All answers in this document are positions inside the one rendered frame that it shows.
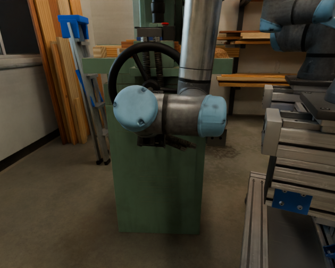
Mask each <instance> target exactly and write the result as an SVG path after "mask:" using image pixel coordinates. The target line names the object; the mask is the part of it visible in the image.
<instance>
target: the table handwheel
mask: <svg viewBox="0 0 335 268"><path fill-rule="evenodd" d="M145 51H155V52H160V53H163V54H165V55H167V56H169V57H170V58H172V59H173V60H174V61H176V63H177V64H178V65H180V53H179V52H178V51H177V50H175V49H174V48H172V47H171V46H169V45H166V44H163V43H159V42H155V41H145V42H140V43H137V44H134V45H131V46H130V47H128V48H126V49H125V50H124V51H122V52H121V53H120V54H119V55H118V57H117V58H116V59H115V61H114V62H113V64H112V66H111V69H110V72H109V75H108V82H107V86H108V94H109V97H110V100H111V102H112V105H113V104H114V100H115V98H116V96H117V90H116V80H117V77H118V73H119V70H120V68H121V67H122V65H123V64H124V63H125V61H126V60H127V59H129V58H130V57H133V59H134V61H135V63H136V65H137V67H138V69H139V71H140V73H141V75H142V77H143V79H144V81H145V82H144V83H143V85H142V86H143V87H145V88H147V89H148V90H161V91H164V93H176V94H177V90H178V89H176V88H166V87H161V86H160V84H159V82H158V81H157V77H154V78H152V79H149V77H148V75H147V73H146V71H145V70H144V68H143V66H142V64H141V61H140V59H139V57H138V55H137V53H140V52H145Z"/></svg>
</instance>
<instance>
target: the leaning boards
mask: <svg viewBox="0 0 335 268"><path fill-rule="evenodd" d="M27 2H28V6H29V10H30V14H31V18H32V22H33V27H34V30H35V34H36V38H37V43H38V47H39V51H40V55H41V60H42V63H43V67H44V71H45V75H46V79H47V83H48V87H49V92H50V95H51V99H52V103H53V108H54V112H55V116H56V120H57V124H58V129H59V132H60V136H61V140H62V144H63V145H65V144H66V143H72V144H73V145H76V144H77V143H82V144H85V143H86V142H87V138H88V137H87V136H88V135H89V134H90V128H89V123H88V119H87V114H86V110H85V106H84V103H83V98H82V93H81V89H80V85H79V80H78V76H77V74H76V72H75V70H76V67H75V64H74V59H73V55H72V50H71V46H70V42H69V39H68V38H62V32H61V25H60V22H59V21H58V17H57V16H58V15H80V16H83V15H82V9H81V3H80V0H27ZM96 78H97V82H98V86H99V90H100V94H101V96H102V99H103V102H105V101H104V94H103V87H102V80H101V74H98V77H96Z"/></svg>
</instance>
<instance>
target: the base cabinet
mask: <svg viewBox="0 0 335 268"><path fill-rule="evenodd" d="M106 116H107V126H108V136H109V142H110V152H111V161H112V171H113V181H114V191H115V201H116V211H117V217H118V227H119V232H140V233H174V234H191V235H199V230H200V215H201V206H202V191H203V176H204V161H205V146H206V137H204V138H202V137H199V136H181V135H173V136H176V137H179V138H181V139H184V140H187V141H189V142H191V143H195V144H196V145H197V147H196V149H191V148H189V147H187V149H186V151H185V152H184V151H181V150H179V149H177V148H174V147H172V146H169V145H165V148H163V147H153V146H142V147H140V146H137V139H138V135H136V134H135V133H133V132H132V131H129V130H126V129H125V128H124V127H123V126H122V125H121V124H120V123H119V122H118V121H117V119H116V118H115V115H114V112H113V105H106Z"/></svg>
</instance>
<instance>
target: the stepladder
mask: <svg viewBox="0 0 335 268"><path fill-rule="evenodd" d="M57 17H58V21H59V22H60V25H61V32H62V38H68V39H69V42H70V46H71V50H72V55H73V59H74V64H75V67H76V70H75V72H76V74H77V76H78V80H79V85H80V89H81V93H82V98H83V103H84V106H85V110H86V114H87V119H88V123H89V128H90V132H91V137H92V140H93V144H94V149H95V153H96V158H97V161H96V164H97V165H100V164H101V163H102V162H103V159H104V164H105V165H108V164H109V163H110V162H111V160H110V158H109V155H108V154H109V150H108V149H107V144H106V140H105V137H108V141H109V136H108V126H107V117H106V113H105V108H104V106H105V102H103V99H102V96H101V93H100V90H99V86H98V82H97V78H96V77H98V74H91V73H83V67H82V58H87V57H91V55H90V51H89V47H88V45H90V42H87V39H89V34H88V26H87V24H89V21H88V18H87V17H84V16H80V15H58V16H57ZM94 89H95V91H94ZM95 92H96V95H95ZM96 96H97V100H98V102H97V100H96ZM99 109H100V111H101V114H102V118H103V122H104V126H105V128H103V126H102V122H101V117H100V114H99ZM91 115H92V116H91ZM92 117H93V118H92ZM93 121H94V124H93ZM94 125H95V128H94ZM95 129H96V133H97V135H96V133H95ZM97 137H98V141H99V144H100V148H101V151H102V155H103V158H101V155H100V152H99V147H98V142H97ZM109 143H110V142H109Z"/></svg>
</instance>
